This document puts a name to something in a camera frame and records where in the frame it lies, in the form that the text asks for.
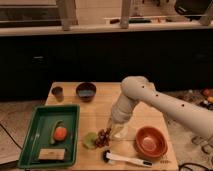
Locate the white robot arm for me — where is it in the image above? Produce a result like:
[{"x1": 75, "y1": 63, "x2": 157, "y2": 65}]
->
[{"x1": 111, "y1": 76, "x2": 213, "y2": 139}]

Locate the green plastic tray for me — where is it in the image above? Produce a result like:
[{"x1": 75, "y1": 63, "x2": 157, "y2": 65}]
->
[{"x1": 18, "y1": 104, "x2": 80, "y2": 169}]

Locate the small green cup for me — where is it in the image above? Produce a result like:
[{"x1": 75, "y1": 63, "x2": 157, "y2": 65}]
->
[{"x1": 83, "y1": 132, "x2": 97, "y2": 149}]

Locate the orange tomato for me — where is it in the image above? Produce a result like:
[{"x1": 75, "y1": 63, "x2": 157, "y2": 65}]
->
[{"x1": 53, "y1": 127, "x2": 67, "y2": 141}]

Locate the small brown cup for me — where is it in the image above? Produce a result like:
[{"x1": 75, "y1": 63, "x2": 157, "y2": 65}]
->
[{"x1": 51, "y1": 86, "x2": 64, "y2": 102}]

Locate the white dish brush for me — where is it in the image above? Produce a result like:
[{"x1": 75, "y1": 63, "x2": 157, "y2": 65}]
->
[{"x1": 103, "y1": 150, "x2": 152, "y2": 167}]

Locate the green chili pepper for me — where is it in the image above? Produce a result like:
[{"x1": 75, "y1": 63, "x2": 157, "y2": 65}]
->
[{"x1": 49, "y1": 120, "x2": 62, "y2": 145}]

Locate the dark blue bowl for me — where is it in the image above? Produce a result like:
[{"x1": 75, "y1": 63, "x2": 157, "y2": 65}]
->
[{"x1": 76, "y1": 82, "x2": 96, "y2": 101}]

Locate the tan wooden block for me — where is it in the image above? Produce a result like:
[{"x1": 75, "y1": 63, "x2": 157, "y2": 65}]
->
[{"x1": 38, "y1": 149, "x2": 65, "y2": 160}]

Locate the dark red grape bunch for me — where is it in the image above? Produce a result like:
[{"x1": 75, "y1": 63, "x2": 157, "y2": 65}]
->
[{"x1": 95, "y1": 128, "x2": 111, "y2": 148}]

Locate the orange bowl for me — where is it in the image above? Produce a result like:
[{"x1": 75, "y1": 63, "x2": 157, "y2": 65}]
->
[{"x1": 135, "y1": 126, "x2": 168, "y2": 159}]

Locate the wooden table board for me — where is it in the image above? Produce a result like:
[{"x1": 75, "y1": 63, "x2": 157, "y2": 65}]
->
[{"x1": 20, "y1": 81, "x2": 179, "y2": 171}]

